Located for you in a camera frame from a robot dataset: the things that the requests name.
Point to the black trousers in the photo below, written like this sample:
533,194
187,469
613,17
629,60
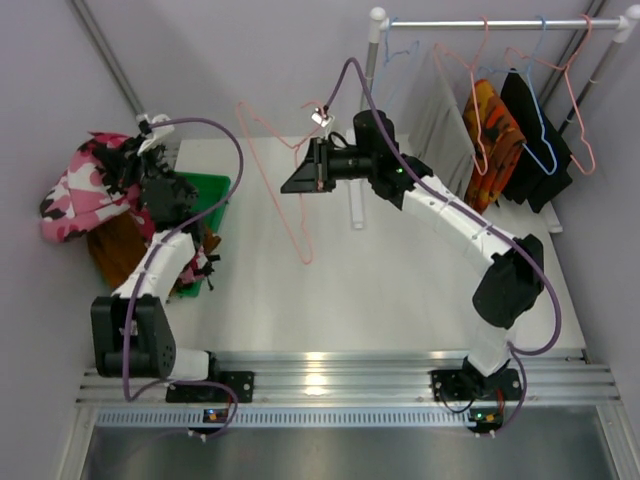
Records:
528,184

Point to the white clothes rack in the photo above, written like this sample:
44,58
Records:
378,25

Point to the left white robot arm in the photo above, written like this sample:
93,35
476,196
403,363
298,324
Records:
107,319

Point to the orange camouflage trousers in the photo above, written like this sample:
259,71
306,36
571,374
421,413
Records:
503,141

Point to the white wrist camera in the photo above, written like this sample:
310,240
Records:
153,130
319,114

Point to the light blue wire hanger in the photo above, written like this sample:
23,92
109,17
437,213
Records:
396,67

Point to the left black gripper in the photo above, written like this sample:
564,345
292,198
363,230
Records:
138,163

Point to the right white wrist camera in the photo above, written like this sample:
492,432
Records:
319,114

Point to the grey trousers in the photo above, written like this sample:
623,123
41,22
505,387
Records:
440,138

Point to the brown trousers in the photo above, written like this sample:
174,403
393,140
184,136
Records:
117,246

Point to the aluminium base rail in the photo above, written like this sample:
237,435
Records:
357,390

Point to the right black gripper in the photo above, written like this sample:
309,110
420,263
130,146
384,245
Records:
321,163

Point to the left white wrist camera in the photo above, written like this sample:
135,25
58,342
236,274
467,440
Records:
153,130

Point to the pink camouflage trousers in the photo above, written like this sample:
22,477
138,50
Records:
86,194

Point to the green plastic tray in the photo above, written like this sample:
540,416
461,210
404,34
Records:
211,190

